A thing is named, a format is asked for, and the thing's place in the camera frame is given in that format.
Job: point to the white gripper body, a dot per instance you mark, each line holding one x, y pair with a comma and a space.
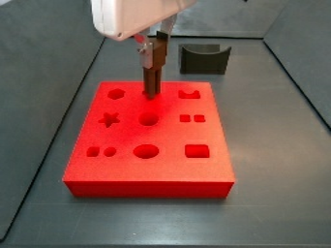
122, 18

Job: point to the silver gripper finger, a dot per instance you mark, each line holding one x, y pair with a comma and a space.
167, 24
145, 49

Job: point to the dark grey curved block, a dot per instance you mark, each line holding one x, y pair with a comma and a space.
203, 59

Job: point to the red foam shape board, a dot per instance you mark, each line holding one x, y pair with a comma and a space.
151, 148

